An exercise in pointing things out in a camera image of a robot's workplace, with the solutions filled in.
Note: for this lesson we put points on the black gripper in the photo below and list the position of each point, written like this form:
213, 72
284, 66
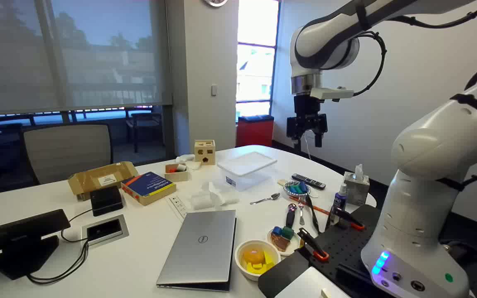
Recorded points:
307, 115

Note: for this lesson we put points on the white napkin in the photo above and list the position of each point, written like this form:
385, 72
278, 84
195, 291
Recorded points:
213, 195

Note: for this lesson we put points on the silver laptop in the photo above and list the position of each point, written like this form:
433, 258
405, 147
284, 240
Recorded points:
203, 251

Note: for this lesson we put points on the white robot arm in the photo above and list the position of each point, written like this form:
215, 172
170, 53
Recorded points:
433, 155

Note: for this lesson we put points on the black remote control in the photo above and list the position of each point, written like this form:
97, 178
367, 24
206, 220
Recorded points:
312, 182

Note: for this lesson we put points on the blue patterned bowl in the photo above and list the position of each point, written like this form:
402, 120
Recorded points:
297, 188

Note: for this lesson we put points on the black marker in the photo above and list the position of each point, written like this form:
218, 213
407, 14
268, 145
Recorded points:
314, 215

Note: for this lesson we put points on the orange marker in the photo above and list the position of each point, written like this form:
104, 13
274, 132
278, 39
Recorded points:
319, 208

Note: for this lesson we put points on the metal spoon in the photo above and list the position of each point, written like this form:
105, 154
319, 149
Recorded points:
273, 197

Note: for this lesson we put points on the small spray bottle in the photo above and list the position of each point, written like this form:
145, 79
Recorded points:
339, 203

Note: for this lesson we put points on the silver tissue box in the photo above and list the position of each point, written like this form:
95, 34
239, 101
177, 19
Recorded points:
357, 185

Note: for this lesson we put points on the black orange clamp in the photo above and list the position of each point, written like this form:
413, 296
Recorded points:
317, 250
350, 218

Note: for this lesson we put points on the wooden cube with holes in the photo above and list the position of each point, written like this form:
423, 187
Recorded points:
205, 150

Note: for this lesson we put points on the black mounting board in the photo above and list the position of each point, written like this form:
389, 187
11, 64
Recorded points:
345, 266

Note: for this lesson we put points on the white bowl with yellow fruit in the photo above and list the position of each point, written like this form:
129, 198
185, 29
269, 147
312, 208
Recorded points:
256, 256

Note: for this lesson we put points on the blue and yellow book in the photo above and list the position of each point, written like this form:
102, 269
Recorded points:
148, 187

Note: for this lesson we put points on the cardboard box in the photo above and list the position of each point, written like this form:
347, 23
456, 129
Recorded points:
84, 183

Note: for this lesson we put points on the black small box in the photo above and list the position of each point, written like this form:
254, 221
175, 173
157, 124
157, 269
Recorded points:
105, 200

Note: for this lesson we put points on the grey office chair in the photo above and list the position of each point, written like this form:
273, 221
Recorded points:
56, 152

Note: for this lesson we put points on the black handled tool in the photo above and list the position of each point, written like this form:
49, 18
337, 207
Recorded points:
291, 215

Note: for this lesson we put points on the wall clock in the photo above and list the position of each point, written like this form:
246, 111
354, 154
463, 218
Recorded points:
216, 3

